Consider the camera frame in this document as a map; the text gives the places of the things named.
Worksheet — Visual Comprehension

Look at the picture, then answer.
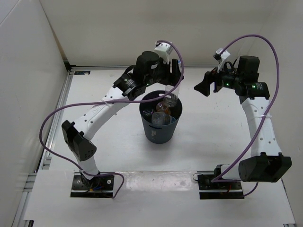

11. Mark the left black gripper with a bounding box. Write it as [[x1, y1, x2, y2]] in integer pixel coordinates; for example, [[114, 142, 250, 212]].
[[145, 58, 184, 87]]

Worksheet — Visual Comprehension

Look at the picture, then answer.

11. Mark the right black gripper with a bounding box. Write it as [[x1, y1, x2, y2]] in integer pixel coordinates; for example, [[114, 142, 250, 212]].
[[194, 61, 242, 97]]

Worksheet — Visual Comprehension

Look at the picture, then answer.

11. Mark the clear plastic water bottle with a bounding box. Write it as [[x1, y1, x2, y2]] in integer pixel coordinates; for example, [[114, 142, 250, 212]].
[[163, 73, 184, 108]]

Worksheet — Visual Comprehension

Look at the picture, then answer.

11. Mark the orange juice bottle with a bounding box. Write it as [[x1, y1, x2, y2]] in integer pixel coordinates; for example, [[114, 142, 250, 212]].
[[156, 101, 171, 115]]

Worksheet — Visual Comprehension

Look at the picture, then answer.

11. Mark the blue-tinted plastic bottle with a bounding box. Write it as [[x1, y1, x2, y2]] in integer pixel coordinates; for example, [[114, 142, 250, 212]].
[[151, 112, 176, 125]]

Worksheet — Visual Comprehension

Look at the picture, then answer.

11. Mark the clear bottle with green label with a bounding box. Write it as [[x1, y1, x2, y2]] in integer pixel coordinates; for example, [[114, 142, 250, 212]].
[[142, 107, 155, 118]]

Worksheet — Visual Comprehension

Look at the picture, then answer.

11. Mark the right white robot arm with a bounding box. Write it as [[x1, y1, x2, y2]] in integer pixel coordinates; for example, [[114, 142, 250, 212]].
[[194, 54, 292, 189]]

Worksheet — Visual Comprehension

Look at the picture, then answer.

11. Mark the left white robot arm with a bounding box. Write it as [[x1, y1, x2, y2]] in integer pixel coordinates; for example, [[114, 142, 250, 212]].
[[62, 51, 183, 189]]

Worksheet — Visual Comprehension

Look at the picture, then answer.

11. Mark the dark blue plastic bin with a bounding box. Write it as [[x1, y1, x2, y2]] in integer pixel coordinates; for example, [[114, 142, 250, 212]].
[[139, 98, 183, 144]]

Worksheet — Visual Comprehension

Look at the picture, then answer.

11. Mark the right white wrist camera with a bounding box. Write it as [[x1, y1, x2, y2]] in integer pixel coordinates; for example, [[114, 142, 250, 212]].
[[213, 48, 230, 73]]

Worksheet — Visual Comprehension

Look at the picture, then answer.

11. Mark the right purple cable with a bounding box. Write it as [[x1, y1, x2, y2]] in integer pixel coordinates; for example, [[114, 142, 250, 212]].
[[212, 34, 279, 197]]

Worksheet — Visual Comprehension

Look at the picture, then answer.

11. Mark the purple cable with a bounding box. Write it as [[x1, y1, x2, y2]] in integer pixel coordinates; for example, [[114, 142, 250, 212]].
[[39, 39, 185, 198], [212, 34, 279, 197]]

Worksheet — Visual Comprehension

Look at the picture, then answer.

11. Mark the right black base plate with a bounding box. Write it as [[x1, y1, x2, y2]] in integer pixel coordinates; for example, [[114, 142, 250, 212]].
[[193, 172, 244, 200]]

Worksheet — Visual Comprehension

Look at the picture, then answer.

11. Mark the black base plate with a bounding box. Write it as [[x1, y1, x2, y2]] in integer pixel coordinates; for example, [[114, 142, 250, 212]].
[[193, 172, 244, 200], [70, 172, 115, 198]]

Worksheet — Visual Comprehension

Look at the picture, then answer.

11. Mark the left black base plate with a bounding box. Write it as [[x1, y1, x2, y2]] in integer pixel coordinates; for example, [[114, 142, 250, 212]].
[[70, 172, 115, 198]]

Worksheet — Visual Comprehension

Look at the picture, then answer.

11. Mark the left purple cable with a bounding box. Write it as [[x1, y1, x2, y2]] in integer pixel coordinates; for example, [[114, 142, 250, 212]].
[[39, 39, 185, 198]]

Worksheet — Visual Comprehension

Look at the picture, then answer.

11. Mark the aluminium frame rail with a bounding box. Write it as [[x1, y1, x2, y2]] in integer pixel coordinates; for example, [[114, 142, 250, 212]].
[[12, 70, 72, 227]]

